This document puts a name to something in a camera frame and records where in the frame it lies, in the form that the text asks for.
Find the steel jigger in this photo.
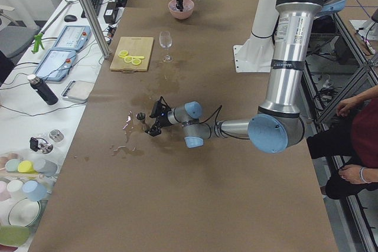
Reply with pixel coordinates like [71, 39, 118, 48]
[136, 112, 149, 131]

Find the clear wine glass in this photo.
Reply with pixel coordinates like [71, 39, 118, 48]
[159, 31, 172, 62]

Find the pink bowl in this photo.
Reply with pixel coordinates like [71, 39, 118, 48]
[168, 0, 195, 20]

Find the wooden cutting board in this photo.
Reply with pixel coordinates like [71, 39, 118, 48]
[110, 37, 154, 72]

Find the lemon slice three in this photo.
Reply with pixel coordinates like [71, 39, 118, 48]
[131, 58, 142, 66]

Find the lemon slice one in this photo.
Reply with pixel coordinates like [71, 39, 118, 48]
[118, 50, 129, 58]

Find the lemon slice two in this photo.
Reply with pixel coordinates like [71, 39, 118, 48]
[123, 55, 133, 63]

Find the small digital scale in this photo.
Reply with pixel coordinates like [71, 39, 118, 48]
[61, 80, 94, 103]

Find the small steel cup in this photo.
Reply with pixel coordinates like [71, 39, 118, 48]
[49, 129, 64, 143]

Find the upper teach pendant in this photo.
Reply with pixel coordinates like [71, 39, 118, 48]
[53, 25, 91, 51]

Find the teach pendant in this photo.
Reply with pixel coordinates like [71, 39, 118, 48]
[34, 48, 77, 83]
[53, 25, 91, 51]

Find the black computer mouse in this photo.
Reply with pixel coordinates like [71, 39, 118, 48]
[64, 15, 77, 22]

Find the lower teach pendant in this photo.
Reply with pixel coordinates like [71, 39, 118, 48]
[34, 48, 77, 83]

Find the black water bottle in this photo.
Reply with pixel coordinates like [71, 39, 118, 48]
[27, 74, 58, 105]

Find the white plate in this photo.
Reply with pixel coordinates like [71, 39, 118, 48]
[8, 198, 41, 227]

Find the person in red shirt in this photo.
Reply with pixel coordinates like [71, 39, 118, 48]
[307, 86, 377, 199]

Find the aluminium frame post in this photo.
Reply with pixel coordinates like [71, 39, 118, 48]
[79, 0, 110, 59]

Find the white pedestal column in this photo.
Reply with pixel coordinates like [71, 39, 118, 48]
[233, 0, 279, 73]

